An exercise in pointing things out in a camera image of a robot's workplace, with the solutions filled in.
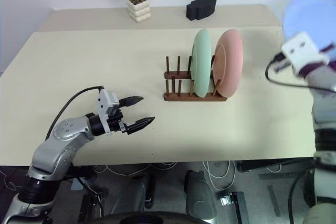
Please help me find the red plate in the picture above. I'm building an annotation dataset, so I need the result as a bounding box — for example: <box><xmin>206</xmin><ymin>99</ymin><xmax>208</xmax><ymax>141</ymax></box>
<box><xmin>212</xmin><ymin>28</ymin><xmax>244</xmax><ymax>98</ymax></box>

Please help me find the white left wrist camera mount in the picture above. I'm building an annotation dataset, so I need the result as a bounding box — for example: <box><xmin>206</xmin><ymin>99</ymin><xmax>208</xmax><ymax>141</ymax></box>
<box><xmin>96</xmin><ymin>89</ymin><xmax>120</xmax><ymax>137</ymax></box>

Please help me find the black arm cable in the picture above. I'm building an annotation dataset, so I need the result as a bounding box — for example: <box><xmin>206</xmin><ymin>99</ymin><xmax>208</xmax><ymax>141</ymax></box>
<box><xmin>265</xmin><ymin>53</ymin><xmax>336</xmax><ymax>93</ymax></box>
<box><xmin>46</xmin><ymin>85</ymin><xmax>104</xmax><ymax>141</ymax></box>

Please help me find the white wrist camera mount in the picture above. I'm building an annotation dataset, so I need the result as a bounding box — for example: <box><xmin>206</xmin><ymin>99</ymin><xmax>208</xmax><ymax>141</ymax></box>
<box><xmin>281</xmin><ymin>31</ymin><xmax>330</xmax><ymax>75</ymax></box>
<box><xmin>96</xmin><ymin>89</ymin><xmax>120</xmax><ymax>137</ymax></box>

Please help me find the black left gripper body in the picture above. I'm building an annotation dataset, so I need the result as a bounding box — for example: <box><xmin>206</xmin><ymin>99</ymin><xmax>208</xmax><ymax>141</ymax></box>
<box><xmin>107</xmin><ymin>110</ymin><xmax>129</xmax><ymax>134</ymax></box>

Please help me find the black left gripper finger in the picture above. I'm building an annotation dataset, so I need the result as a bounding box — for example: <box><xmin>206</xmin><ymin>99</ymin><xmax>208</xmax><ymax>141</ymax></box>
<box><xmin>118</xmin><ymin>95</ymin><xmax>144</xmax><ymax>108</ymax></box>
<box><xmin>125</xmin><ymin>116</ymin><xmax>156</xmax><ymax>134</ymax></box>

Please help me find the black foam block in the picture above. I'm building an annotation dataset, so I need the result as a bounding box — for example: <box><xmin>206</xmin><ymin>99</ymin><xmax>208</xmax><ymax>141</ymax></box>
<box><xmin>185</xmin><ymin>0</ymin><xmax>217</xmax><ymax>22</ymax></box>

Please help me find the black metal floor bracket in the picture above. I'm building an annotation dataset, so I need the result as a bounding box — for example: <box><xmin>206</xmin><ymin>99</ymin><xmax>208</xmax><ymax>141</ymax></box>
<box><xmin>219</xmin><ymin>191</ymin><xmax>250</xmax><ymax>224</ymax></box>

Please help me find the green plate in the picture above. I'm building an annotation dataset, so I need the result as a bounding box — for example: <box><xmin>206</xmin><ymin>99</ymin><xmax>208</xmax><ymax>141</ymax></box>
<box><xmin>190</xmin><ymin>28</ymin><xmax>213</xmax><ymax>98</ymax></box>

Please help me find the white floor cable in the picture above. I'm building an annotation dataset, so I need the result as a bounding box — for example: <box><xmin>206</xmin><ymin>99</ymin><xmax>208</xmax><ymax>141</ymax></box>
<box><xmin>202</xmin><ymin>159</ymin><xmax>237</xmax><ymax>190</ymax></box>
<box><xmin>94</xmin><ymin>162</ymin><xmax>176</xmax><ymax>178</ymax></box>

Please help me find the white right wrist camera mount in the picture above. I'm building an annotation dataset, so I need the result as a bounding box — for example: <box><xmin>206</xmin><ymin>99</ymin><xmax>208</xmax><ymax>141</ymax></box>
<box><xmin>281</xmin><ymin>31</ymin><xmax>330</xmax><ymax>75</ymax></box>

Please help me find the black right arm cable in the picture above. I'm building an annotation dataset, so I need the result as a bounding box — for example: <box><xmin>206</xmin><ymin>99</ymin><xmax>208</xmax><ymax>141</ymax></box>
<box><xmin>265</xmin><ymin>53</ymin><xmax>336</xmax><ymax>93</ymax></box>

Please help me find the blue plate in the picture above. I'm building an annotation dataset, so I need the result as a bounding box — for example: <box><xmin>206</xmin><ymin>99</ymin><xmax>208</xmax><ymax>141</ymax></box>
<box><xmin>282</xmin><ymin>0</ymin><xmax>336</xmax><ymax>54</ymax></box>

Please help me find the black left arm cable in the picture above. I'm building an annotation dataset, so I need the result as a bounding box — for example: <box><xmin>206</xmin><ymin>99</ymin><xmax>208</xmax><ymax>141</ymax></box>
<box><xmin>46</xmin><ymin>85</ymin><xmax>104</xmax><ymax>141</ymax></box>

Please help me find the brown wooden dish rack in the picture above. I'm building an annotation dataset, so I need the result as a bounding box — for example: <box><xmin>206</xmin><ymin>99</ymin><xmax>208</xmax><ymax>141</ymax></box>
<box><xmin>163</xmin><ymin>55</ymin><xmax>228</xmax><ymax>103</ymax></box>

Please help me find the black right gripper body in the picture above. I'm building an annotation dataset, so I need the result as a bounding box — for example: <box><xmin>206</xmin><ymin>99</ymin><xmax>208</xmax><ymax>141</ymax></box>
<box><xmin>319</xmin><ymin>42</ymin><xmax>336</xmax><ymax>57</ymax></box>

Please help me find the dark rounded leg shape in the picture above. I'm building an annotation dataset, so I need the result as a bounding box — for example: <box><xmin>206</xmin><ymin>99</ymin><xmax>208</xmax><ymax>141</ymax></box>
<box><xmin>185</xmin><ymin>170</ymin><xmax>218</xmax><ymax>219</ymax></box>
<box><xmin>112</xmin><ymin>175</ymin><xmax>155</xmax><ymax>214</ymax></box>

